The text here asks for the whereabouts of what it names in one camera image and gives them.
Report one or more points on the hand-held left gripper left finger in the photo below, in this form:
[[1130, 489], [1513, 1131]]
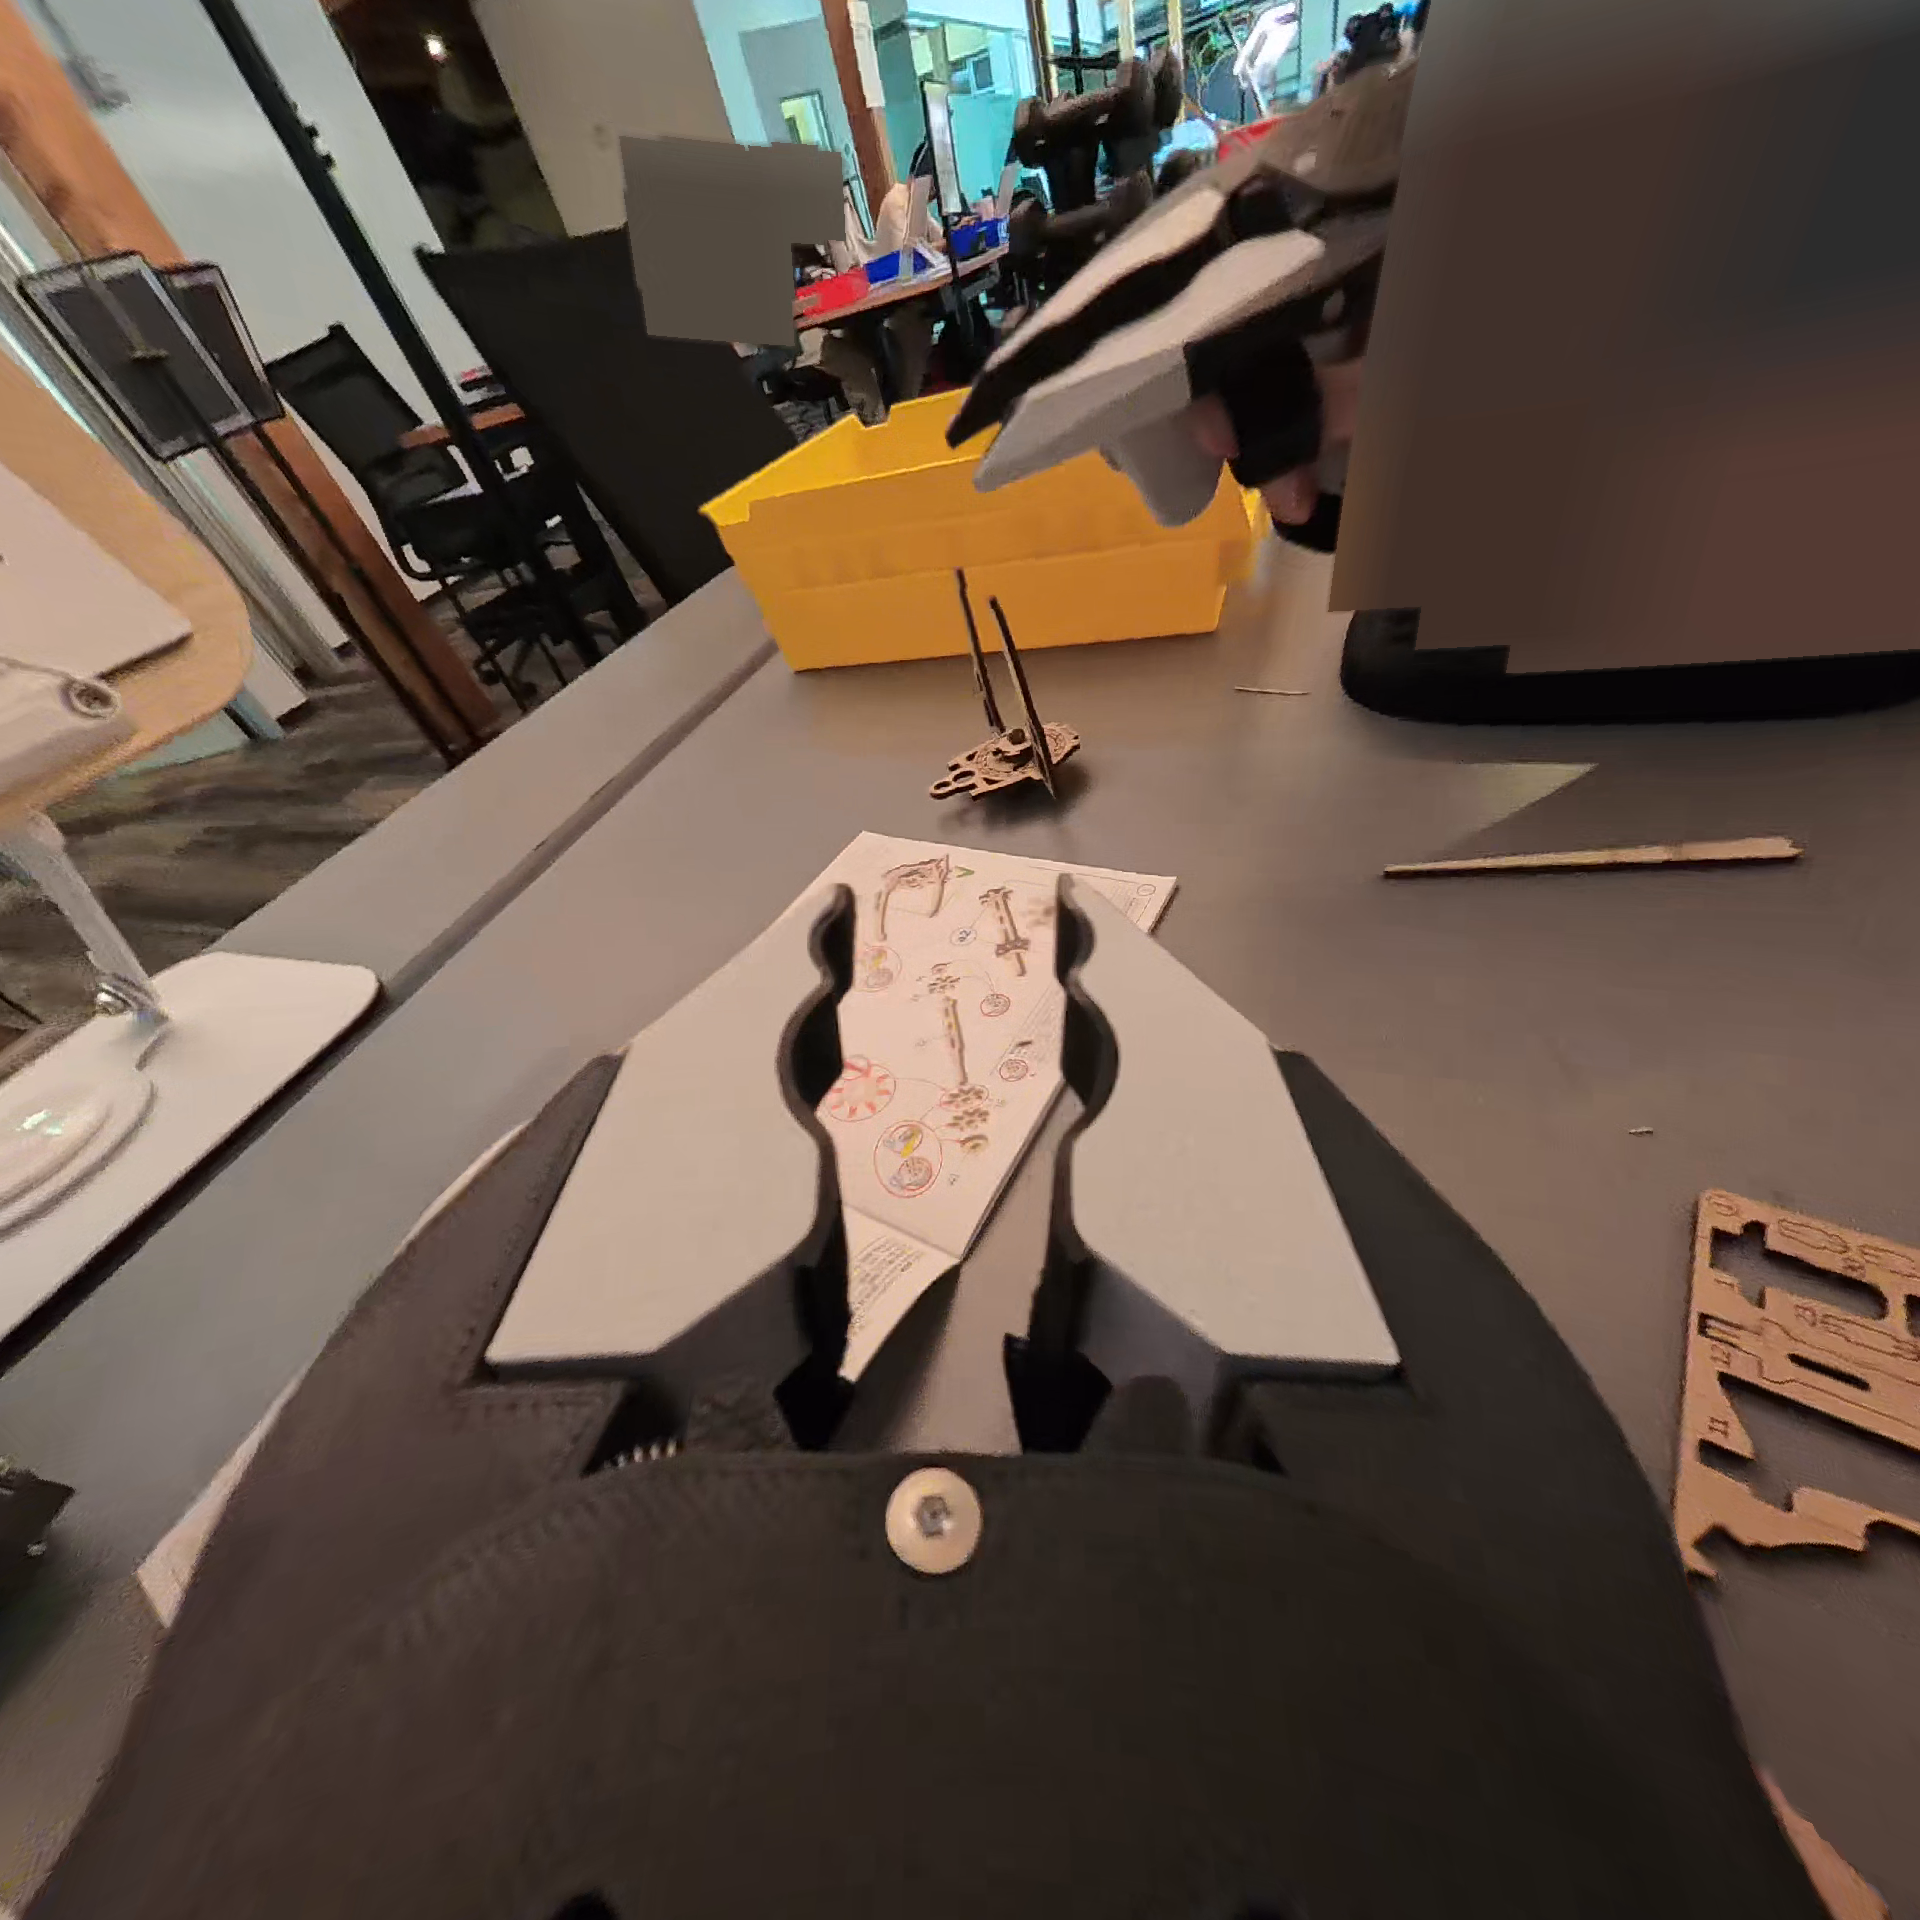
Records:
[[674, 1201]]

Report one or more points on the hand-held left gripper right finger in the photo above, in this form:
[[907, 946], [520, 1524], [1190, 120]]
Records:
[[1230, 1201]]

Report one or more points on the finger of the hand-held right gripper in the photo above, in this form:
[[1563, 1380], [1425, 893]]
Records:
[[1109, 264], [1141, 360]]

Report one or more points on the wooden parts sheet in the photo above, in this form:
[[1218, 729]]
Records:
[[1725, 1441]]

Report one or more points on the small assembled wooden model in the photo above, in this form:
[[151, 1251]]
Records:
[[1003, 757]]

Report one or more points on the person's right hand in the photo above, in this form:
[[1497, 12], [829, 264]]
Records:
[[1218, 435]]

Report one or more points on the blue storage bin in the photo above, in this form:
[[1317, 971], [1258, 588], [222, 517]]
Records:
[[893, 267]]

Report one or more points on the background work table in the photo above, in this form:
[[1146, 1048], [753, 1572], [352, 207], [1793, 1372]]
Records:
[[885, 307]]

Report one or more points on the printed instruction sheet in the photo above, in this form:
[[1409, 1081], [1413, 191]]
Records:
[[931, 1079]]

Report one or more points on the yellow plastic bin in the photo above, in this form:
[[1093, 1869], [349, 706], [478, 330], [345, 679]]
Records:
[[902, 599]]

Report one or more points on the thin wooden strip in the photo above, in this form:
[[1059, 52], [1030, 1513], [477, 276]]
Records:
[[1621, 857]]

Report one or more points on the black upright panel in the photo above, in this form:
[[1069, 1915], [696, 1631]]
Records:
[[599, 388]]

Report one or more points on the black office chair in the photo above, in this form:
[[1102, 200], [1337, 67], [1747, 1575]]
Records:
[[434, 495]]

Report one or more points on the dark object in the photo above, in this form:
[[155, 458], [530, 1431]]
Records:
[[27, 1522]]

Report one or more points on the light wooden tabletop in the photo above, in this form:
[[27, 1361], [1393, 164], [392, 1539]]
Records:
[[189, 661]]

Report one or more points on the white metal stand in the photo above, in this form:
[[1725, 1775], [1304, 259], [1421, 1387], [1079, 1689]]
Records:
[[61, 721]]

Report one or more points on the black slanted pole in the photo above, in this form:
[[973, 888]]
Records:
[[323, 194]]

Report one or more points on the black framed sign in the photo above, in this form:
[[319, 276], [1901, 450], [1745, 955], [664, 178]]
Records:
[[248, 339], [128, 352]]

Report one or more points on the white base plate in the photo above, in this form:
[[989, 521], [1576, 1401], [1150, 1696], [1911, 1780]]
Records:
[[255, 1036]]

